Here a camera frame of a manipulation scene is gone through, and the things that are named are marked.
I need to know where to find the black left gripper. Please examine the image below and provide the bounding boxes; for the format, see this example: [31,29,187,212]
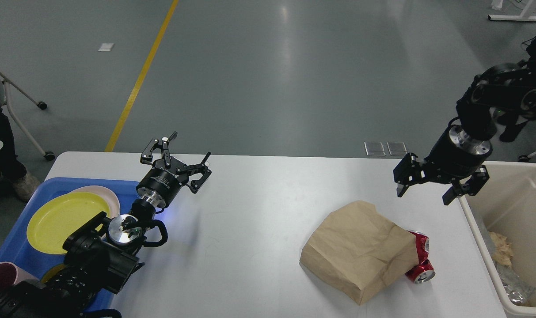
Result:
[137,131,213,209]

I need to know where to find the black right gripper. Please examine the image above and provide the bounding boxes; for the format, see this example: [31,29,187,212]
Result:
[393,125,493,205]

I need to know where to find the brown paper napkin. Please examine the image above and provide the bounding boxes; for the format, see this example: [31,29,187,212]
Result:
[488,231,514,268]

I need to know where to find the crushed red soda can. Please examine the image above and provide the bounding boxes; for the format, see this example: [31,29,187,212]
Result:
[405,230,436,284]

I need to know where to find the brown paper bag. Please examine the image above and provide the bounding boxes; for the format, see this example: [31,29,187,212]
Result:
[300,201,418,305]

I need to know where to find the yellow plastic plate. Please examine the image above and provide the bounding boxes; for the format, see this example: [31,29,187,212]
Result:
[26,192,110,255]

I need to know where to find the aluminium foil tray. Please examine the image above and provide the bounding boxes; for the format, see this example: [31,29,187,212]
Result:
[472,212,536,306]

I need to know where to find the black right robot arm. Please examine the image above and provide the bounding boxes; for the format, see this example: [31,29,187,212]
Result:
[393,36,536,205]

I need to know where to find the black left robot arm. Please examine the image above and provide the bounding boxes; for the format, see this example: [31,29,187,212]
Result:
[0,132,212,318]

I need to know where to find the pink plate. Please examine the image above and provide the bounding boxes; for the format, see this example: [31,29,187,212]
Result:
[70,185,121,219]

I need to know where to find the floor outlet cover plates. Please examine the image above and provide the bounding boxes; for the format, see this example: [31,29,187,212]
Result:
[364,142,408,157]

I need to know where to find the white rolling chair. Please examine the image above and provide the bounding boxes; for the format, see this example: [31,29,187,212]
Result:
[517,151,536,163]

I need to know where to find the white rolling stand left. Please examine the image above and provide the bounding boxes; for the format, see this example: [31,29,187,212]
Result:
[0,60,56,161]

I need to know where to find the white paper scrap on floor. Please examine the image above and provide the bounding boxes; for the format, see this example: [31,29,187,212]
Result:
[98,43,114,52]

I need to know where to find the blue plastic tray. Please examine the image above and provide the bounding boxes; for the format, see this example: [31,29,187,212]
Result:
[0,177,146,315]

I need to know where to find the pink mug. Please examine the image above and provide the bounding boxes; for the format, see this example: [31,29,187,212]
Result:
[0,261,38,292]

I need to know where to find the white table frame background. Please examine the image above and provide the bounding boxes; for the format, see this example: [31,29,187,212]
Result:
[487,0,536,23]

